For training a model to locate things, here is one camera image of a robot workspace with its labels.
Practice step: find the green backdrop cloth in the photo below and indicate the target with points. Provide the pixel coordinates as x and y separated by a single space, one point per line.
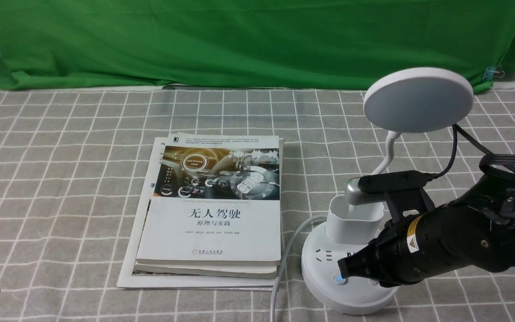
319 44

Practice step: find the white desk lamp with socket base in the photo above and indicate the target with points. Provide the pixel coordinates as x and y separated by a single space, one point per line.
411 101

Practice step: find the middle book in stack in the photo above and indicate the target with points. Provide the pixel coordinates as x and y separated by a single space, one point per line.
204 269

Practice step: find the self-driving book top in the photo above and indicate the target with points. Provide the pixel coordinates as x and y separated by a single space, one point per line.
213 214

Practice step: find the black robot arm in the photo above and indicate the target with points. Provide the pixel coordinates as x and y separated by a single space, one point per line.
494 198

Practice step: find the bottom white thin book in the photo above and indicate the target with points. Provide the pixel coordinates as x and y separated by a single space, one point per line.
131 278

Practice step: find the blue binder clip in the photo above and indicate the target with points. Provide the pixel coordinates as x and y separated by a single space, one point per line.
493 73

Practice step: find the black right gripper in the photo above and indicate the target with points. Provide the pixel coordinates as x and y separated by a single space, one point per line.
421 247

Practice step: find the grey checked tablecloth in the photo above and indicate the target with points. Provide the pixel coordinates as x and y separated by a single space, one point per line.
72 167

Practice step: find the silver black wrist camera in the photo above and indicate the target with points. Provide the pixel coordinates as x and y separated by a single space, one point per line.
401 191

